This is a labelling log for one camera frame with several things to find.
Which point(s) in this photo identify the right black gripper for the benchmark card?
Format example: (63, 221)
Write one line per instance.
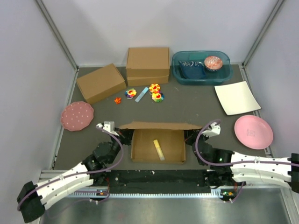
(189, 135)

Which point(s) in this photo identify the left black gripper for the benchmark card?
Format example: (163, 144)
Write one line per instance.
(125, 135)

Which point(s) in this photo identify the brown cardboard box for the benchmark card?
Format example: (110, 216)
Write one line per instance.
(169, 135)

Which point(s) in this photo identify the yellow highlighter pen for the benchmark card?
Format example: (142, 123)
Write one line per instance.
(159, 150)

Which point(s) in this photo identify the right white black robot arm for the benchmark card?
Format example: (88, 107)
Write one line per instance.
(232, 168)

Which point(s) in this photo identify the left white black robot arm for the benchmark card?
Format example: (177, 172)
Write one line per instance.
(35, 198)

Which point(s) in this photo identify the small folded cardboard box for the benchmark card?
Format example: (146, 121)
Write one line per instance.
(101, 83)

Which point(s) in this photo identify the bottom stacked cardboard box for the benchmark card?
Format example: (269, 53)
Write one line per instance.
(144, 81)

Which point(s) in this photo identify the stacked cardboard box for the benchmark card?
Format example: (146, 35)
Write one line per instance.
(148, 62)
(144, 81)

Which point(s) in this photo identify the top stacked cardboard box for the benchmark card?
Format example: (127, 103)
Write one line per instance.
(148, 62)

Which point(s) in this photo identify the plain pink plate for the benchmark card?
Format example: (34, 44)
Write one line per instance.
(253, 132)

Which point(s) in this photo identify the pink dotted plate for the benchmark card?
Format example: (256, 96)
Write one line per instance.
(77, 116)

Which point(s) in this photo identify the red glitter leaf charm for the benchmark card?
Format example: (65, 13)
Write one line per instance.
(117, 100)

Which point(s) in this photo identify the white square plate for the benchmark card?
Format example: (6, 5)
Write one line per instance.
(236, 98)

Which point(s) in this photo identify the rainbow flower plush dark petals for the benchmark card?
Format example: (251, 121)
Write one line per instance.
(130, 93)

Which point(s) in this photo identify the blue highlighter pen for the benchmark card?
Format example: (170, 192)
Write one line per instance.
(141, 95)

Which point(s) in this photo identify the rainbow flower plush green petals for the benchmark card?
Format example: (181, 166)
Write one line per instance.
(157, 97)

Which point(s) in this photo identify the orange yellow flower plush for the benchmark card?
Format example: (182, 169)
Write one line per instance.
(154, 88)

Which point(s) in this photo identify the dark blue patterned bowl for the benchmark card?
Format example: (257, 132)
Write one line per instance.
(192, 69)

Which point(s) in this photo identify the teal plastic bin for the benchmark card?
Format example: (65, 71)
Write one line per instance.
(212, 77)

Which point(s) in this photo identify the red white patterned bowl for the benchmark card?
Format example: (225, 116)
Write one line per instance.
(213, 63)

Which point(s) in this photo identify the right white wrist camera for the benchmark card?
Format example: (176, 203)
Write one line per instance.
(213, 130)

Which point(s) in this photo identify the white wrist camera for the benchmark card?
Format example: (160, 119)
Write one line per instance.
(107, 126)
(213, 130)

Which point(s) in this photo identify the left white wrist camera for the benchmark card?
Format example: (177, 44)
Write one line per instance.
(107, 126)

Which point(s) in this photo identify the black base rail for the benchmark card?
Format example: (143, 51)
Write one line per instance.
(158, 181)

